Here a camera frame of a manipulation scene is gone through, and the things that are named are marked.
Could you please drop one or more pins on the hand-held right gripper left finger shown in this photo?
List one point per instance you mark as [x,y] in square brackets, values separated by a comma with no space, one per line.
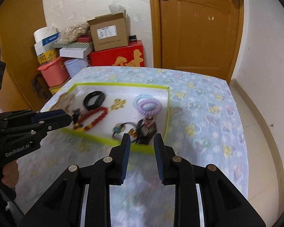
[125,160]

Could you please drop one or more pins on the black wristband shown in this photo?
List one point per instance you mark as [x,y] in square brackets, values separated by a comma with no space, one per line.
[90,105]

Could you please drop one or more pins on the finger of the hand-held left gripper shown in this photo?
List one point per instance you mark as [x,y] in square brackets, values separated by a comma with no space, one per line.
[59,123]
[47,115]

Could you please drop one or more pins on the lavender plastic bin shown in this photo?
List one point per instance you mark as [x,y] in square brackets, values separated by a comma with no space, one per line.
[75,67]

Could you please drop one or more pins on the pink plastic bin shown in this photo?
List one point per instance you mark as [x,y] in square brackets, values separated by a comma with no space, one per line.
[53,71]

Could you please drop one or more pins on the flat white box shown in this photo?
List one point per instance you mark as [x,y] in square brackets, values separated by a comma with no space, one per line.
[73,52]

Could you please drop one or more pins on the gold ornament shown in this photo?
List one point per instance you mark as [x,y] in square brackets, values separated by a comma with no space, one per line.
[117,104]

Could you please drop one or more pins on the floral tablecloth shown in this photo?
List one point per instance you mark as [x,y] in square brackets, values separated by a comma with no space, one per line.
[203,113]

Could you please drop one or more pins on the green patterned flat box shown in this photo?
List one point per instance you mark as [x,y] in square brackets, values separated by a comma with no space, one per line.
[79,45]

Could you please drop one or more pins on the small black case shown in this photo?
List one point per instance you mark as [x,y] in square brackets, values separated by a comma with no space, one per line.
[133,38]

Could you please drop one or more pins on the dark brown wooden stool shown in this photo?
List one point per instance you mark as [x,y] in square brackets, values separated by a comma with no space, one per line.
[39,87]

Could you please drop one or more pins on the dark red box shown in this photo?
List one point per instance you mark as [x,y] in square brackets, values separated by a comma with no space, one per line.
[84,39]

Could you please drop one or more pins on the white paper roll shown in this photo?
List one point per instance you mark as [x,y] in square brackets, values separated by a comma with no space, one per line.
[45,32]

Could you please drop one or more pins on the clear plastic bag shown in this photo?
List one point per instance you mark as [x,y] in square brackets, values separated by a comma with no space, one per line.
[117,8]

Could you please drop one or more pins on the orange wooden panel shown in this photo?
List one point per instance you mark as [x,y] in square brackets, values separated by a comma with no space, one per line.
[21,40]

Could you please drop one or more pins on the yellow printed box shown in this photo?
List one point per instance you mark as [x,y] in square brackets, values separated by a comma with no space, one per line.
[47,56]

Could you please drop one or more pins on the brown wooden door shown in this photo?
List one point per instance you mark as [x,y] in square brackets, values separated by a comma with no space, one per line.
[198,40]

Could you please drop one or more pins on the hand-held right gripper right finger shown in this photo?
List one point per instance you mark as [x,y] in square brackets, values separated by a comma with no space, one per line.
[159,163]

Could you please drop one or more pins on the yellow carton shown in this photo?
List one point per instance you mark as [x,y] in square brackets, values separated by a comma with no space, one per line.
[58,87]

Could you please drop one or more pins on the red box with gold print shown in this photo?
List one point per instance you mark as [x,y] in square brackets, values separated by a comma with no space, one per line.
[104,58]

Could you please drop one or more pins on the person's left hand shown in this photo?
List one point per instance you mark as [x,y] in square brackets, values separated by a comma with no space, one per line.
[10,175]

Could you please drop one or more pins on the open cardboard box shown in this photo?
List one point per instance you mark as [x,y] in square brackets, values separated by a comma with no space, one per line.
[108,36]

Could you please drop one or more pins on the white box with green edge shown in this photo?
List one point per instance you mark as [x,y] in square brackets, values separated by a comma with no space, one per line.
[123,92]

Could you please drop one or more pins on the clear bag of beige pieces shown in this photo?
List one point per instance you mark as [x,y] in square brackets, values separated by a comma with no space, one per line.
[73,32]

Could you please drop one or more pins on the white box with blue label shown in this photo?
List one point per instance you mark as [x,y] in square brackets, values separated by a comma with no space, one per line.
[48,42]

